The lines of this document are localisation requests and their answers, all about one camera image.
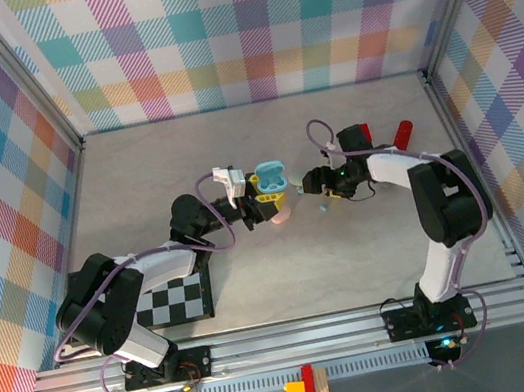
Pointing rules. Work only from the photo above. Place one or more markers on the pink earbud case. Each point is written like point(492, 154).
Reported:
point(283, 216)

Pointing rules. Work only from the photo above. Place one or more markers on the mint green earbud case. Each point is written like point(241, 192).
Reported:
point(293, 179)

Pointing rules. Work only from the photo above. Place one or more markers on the aluminium side rail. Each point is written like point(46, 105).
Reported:
point(435, 91)
point(73, 214)

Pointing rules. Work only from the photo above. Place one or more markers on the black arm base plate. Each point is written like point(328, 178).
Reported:
point(203, 353)
point(402, 326)

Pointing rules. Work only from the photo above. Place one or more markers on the yellow toy brick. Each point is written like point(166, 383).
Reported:
point(294, 391)

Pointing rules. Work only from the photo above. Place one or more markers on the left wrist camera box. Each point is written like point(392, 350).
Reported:
point(231, 181)

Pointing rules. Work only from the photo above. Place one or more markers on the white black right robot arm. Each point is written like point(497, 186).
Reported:
point(451, 203)

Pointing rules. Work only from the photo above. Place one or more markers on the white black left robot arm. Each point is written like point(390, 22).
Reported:
point(98, 306)

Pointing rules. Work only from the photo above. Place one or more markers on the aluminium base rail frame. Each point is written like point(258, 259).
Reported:
point(293, 343)

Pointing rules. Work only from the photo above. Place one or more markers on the tall red toy brick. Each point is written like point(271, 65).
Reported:
point(309, 380)

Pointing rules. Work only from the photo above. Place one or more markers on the blue earbud case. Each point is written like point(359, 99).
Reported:
point(270, 170)

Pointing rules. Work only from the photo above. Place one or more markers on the red dotted tube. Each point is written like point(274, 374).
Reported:
point(403, 133)

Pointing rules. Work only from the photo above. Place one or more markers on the wooden block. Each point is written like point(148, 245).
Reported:
point(321, 383)

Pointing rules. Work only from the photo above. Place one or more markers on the blue earbud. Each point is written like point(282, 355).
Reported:
point(299, 189)
point(324, 206)

